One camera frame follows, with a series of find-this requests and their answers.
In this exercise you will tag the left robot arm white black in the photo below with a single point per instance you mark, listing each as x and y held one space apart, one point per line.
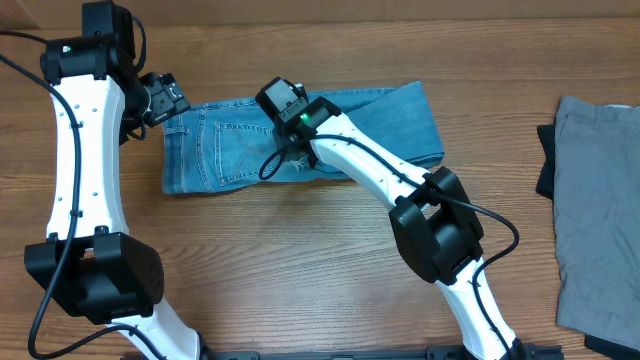
89 264

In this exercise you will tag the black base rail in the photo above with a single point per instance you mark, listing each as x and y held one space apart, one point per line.
435 352

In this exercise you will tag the black garment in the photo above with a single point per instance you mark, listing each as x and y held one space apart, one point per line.
545 184

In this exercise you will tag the light blue denim jeans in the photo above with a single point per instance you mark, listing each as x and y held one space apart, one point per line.
220 146

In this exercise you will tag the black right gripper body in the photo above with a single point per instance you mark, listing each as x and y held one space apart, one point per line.
289 116

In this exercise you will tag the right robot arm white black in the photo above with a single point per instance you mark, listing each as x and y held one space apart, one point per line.
436 228

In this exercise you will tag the grey folded garment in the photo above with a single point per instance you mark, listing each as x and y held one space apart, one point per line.
596 219

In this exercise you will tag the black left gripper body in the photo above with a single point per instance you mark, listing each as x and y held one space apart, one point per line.
155 102

